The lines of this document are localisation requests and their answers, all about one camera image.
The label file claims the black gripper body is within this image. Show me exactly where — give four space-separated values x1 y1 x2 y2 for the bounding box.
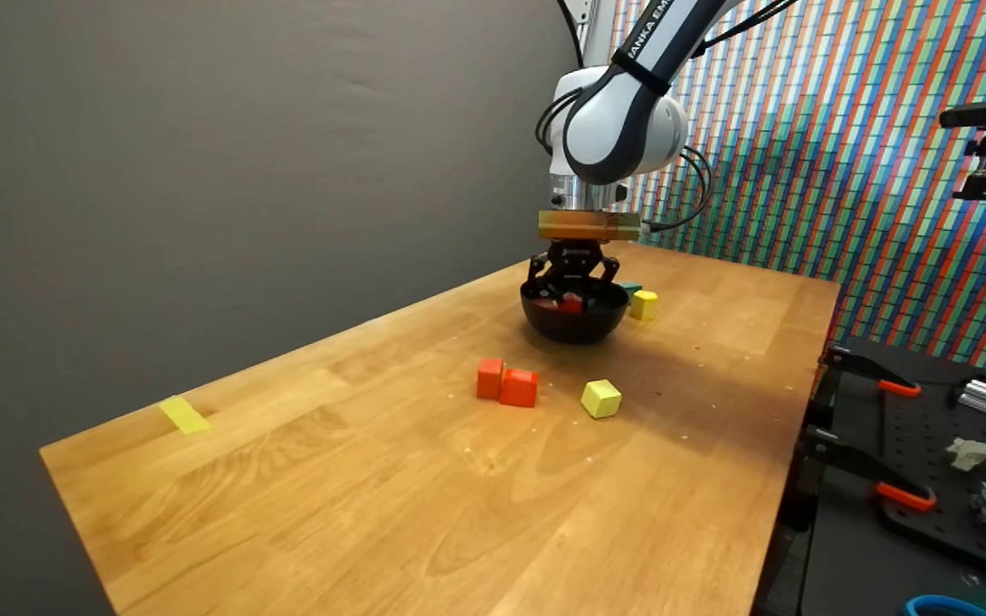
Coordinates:
542 236 616 274

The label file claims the lime yellow wooden cube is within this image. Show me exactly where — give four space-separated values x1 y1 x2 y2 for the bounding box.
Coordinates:
578 378 627 420

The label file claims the black round bowl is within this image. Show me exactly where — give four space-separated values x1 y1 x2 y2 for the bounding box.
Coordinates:
518 274 632 349

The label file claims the diagonally striped fabric screen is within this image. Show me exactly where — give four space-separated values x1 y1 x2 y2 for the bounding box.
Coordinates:
582 0 986 373

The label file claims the grey collapsible backdrop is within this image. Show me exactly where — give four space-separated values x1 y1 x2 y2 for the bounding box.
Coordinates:
0 0 590 616

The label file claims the yellow tape strip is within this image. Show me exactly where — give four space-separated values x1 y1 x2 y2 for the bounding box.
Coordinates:
159 398 216 438

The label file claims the crumpled white paper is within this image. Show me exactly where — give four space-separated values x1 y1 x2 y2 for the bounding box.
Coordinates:
944 433 986 471

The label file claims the black perforated breadboard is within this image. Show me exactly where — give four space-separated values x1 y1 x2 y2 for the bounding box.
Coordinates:
759 339 986 616

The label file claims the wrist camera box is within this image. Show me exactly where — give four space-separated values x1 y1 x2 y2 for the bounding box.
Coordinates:
533 205 644 245

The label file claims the black clamp orange handle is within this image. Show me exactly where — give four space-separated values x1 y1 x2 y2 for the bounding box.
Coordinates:
825 341 927 405
807 423 941 520

